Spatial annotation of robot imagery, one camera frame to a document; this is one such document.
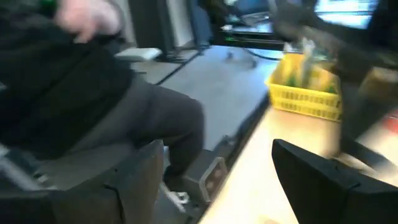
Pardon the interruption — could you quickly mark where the yellow Crayola crayons box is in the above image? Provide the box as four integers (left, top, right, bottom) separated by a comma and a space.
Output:
310, 67, 340, 94
275, 54, 301, 88

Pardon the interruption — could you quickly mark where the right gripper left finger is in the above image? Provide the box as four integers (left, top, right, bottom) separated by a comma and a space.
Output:
0, 139, 165, 224

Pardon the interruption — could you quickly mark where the yellow plastic basket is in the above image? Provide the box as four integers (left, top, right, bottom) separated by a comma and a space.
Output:
265, 52, 343, 123

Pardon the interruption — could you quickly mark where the bright computer monitor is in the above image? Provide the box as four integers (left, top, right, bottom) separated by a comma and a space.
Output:
313, 0, 381, 30

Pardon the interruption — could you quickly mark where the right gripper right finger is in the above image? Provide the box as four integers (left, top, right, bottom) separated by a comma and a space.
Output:
272, 139, 398, 224

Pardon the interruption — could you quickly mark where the person's hand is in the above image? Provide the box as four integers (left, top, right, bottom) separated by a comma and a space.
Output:
53, 0, 123, 44

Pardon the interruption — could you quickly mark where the person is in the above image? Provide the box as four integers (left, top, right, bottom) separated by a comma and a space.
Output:
0, 0, 206, 215

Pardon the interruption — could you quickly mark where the grey metal box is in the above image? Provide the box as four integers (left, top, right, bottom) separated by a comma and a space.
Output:
182, 156, 228, 203

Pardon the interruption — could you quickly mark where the white flat board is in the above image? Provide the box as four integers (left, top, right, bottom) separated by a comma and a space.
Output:
114, 47, 163, 62

